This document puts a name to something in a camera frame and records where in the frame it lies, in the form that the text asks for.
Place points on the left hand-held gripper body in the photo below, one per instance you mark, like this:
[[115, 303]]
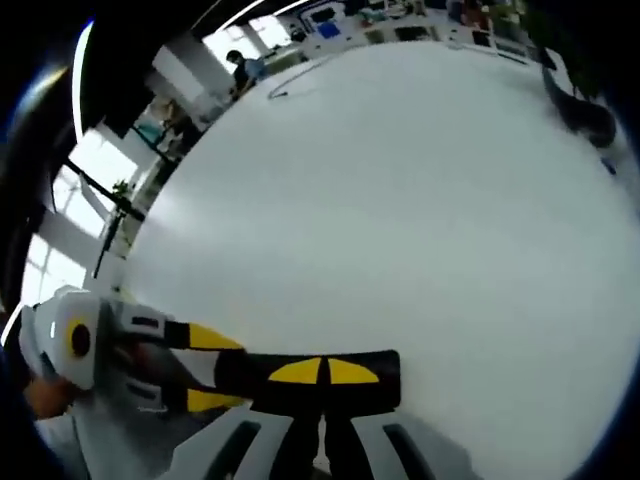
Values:
[[60, 340]]

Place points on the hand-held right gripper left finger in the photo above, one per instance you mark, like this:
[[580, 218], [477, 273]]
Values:
[[280, 440]]

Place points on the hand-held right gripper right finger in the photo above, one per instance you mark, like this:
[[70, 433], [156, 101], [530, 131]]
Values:
[[370, 440]]

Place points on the person's left hand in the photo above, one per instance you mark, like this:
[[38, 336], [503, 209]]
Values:
[[50, 400]]

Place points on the black tripod stand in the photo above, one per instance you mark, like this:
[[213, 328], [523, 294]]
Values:
[[112, 225]]

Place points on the green potted plant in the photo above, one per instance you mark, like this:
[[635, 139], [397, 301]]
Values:
[[585, 120]]

